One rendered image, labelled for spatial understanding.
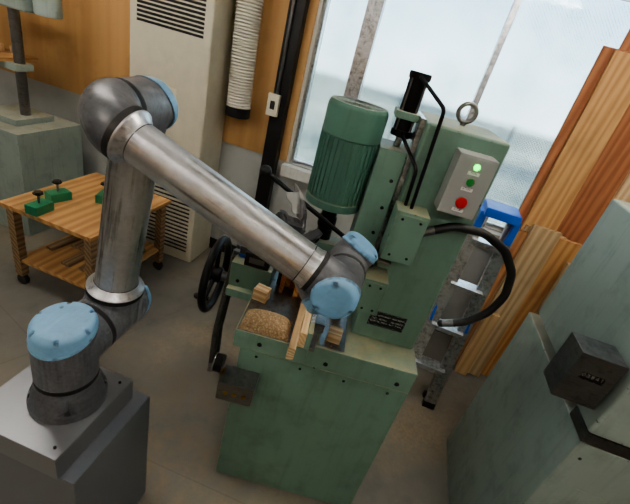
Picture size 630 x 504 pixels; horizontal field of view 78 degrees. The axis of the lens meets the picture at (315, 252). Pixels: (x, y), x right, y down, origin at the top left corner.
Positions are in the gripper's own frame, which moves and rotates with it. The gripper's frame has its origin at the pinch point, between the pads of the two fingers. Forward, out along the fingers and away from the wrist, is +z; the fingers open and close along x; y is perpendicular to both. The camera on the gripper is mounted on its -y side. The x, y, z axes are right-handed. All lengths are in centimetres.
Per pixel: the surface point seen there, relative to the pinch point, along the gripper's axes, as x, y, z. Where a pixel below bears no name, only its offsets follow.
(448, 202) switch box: -33.4, -21.1, -24.1
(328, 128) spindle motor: -23.6, -1.5, 7.2
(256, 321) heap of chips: 23.0, 1.5, -25.8
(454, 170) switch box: -39.8, -17.1, -20.5
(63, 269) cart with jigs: 147, 4, 88
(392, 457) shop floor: 71, -106, -64
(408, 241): -19.1, -19.9, -26.0
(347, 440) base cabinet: 50, -51, -56
